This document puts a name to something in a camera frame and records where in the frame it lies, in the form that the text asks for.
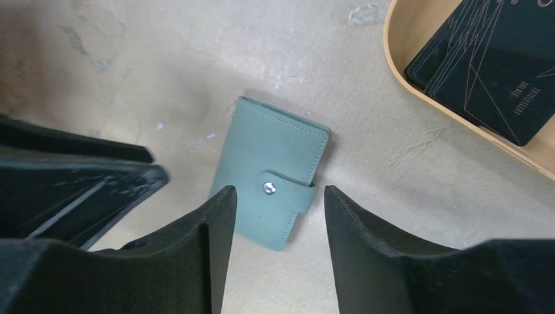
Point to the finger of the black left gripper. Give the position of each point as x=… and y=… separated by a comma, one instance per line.
x=75, y=200
x=19, y=134

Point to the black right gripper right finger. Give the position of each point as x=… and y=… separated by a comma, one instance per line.
x=380, y=268

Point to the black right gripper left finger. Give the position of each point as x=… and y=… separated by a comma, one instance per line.
x=180, y=268

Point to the teal card holder wallet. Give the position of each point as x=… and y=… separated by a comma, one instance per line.
x=270, y=156

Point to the black credit card stack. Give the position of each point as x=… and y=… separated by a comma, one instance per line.
x=492, y=63

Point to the tan oval tray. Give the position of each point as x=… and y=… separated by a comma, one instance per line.
x=409, y=25

